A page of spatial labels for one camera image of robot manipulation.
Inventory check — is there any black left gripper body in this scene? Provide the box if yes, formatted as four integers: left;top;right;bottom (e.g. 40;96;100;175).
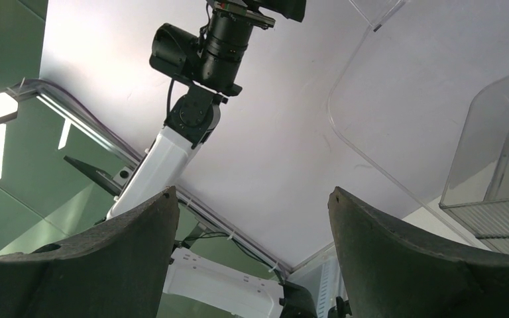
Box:
207;0;307;29

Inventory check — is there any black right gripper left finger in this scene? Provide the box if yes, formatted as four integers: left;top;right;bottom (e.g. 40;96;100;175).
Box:
0;186;179;317

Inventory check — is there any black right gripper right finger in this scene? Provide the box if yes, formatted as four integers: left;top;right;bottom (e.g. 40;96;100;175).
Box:
327;187;509;317

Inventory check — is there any clear acrylic makeup organizer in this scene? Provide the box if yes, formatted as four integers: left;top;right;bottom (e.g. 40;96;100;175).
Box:
327;1;509;248

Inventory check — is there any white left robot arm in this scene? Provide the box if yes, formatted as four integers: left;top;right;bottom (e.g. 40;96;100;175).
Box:
107;1;316;317

